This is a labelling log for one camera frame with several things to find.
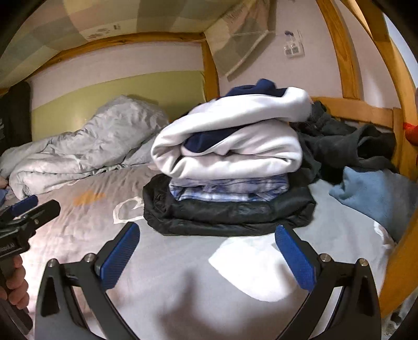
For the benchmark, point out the yellow pillow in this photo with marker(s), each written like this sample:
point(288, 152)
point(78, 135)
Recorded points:
point(359, 109)

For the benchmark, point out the white and navy varsity jacket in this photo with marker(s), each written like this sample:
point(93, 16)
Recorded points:
point(245, 140)

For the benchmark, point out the white wall outlet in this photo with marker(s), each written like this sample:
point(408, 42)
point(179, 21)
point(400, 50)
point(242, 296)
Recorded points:
point(294, 49)

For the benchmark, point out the pale grey duvet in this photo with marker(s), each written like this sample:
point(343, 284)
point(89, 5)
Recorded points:
point(81, 147)

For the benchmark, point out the checked folded curtain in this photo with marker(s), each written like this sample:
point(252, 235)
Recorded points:
point(245, 36)

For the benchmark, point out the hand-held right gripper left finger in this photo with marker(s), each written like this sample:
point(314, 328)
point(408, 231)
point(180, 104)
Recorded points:
point(121, 251)

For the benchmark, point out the person's left hand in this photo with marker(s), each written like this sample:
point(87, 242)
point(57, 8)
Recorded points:
point(18, 282)

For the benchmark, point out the blue denim cloth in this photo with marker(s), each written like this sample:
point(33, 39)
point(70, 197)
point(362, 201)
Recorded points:
point(375, 196)

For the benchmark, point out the blue plaid shirt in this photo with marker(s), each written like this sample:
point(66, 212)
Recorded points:
point(228, 191)

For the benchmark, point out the black puffer jacket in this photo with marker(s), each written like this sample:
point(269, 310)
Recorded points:
point(228, 212)

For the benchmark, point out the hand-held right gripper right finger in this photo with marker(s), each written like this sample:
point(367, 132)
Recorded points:
point(295, 258)

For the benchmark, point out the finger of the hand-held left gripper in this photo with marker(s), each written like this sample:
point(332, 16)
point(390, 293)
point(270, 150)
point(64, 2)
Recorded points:
point(42, 211)
point(23, 203)

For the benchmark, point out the dark crumpled clothes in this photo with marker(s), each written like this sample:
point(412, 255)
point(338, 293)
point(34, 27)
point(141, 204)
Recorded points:
point(343, 144)

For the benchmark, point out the checked canopy cloth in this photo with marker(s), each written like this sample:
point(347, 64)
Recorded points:
point(81, 29)

